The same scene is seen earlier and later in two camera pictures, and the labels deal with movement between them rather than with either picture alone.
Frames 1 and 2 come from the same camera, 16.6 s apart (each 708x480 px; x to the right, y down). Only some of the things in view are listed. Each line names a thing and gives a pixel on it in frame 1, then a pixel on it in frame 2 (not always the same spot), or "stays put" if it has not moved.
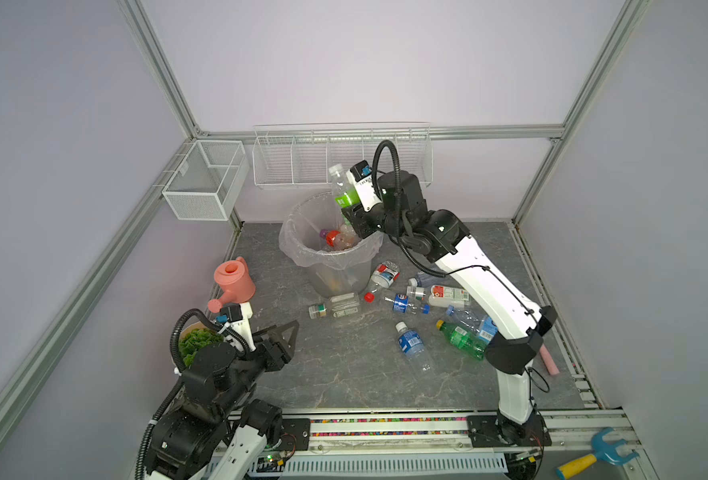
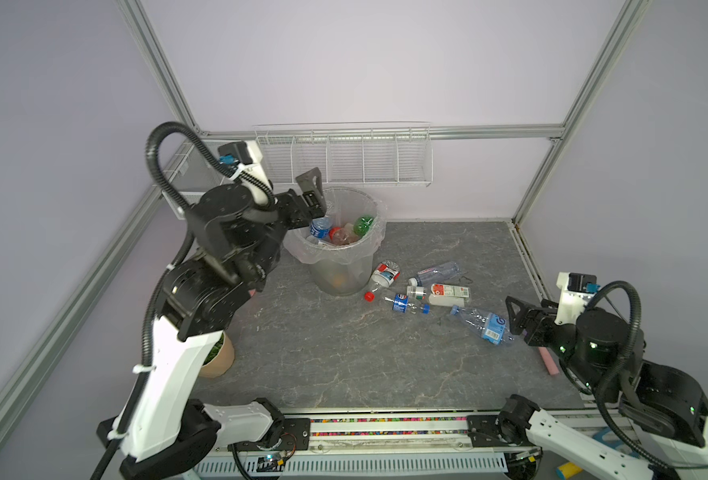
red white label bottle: [384, 275] stays put
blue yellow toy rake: [606, 451] stays put
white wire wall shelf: [302, 154] stays put
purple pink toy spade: [549, 361] stays put
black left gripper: [278, 359] → [296, 203]
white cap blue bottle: [412, 344] → [320, 227]
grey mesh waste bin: [338, 262] stays put
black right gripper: [363, 220] → [545, 320]
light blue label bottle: [484, 326] stays put
